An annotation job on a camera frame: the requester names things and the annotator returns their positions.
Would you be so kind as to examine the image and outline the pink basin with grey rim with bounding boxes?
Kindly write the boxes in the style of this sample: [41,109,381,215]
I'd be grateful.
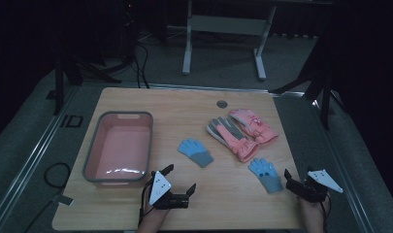
[82,111,154,188]

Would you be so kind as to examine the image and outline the person's right hand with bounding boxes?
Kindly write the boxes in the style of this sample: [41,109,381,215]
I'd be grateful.
[299,196,331,227]

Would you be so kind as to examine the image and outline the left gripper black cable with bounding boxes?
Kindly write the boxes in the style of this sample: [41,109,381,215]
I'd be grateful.
[138,179,156,227]

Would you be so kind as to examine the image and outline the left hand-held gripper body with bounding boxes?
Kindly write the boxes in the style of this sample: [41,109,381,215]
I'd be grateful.
[148,170,189,211]

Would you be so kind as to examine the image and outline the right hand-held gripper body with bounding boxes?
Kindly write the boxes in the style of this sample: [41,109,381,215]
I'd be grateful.
[285,168,344,204]

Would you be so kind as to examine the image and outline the black cables on floor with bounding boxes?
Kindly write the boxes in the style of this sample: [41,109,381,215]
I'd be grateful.
[132,32,150,89]

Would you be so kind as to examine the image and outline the dark equipment tower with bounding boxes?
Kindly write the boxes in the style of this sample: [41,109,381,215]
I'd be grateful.
[120,0,142,62]

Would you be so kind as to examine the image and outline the black looped floor cable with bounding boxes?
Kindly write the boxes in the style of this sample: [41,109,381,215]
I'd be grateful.
[23,161,72,233]

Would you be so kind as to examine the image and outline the plain blue knit glove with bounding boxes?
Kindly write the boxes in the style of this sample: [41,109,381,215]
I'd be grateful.
[177,138,214,169]

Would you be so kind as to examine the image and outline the pink padded glove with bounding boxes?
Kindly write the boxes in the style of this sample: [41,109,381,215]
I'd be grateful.
[228,108,279,146]
[206,116,260,163]

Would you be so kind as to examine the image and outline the person's left hand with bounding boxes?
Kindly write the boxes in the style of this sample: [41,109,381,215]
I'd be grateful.
[140,208,171,227]

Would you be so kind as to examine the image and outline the black metal stand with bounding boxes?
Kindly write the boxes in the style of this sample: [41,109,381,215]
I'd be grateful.
[268,42,347,130]
[52,54,122,117]

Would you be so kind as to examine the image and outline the white desk frame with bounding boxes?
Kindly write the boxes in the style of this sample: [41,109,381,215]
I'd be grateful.
[181,0,278,82]

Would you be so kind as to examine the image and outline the blue glove with dark dots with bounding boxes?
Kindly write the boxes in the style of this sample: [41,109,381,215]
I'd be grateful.
[247,157,284,195]

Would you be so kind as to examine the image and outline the grey tape patch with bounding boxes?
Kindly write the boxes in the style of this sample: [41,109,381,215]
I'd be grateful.
[57,193,75,207]

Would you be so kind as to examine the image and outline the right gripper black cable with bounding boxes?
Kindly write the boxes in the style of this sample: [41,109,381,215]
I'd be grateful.
[318,192,333,233]

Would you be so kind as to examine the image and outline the metal floor rail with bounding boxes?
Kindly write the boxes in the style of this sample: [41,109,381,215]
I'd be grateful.
[0,85,82,233]
[313,100,377,233]
[119,82,305,97]

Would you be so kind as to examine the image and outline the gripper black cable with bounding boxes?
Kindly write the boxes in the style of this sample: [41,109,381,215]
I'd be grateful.
[318,192,333,233]
[138,179,156,227]

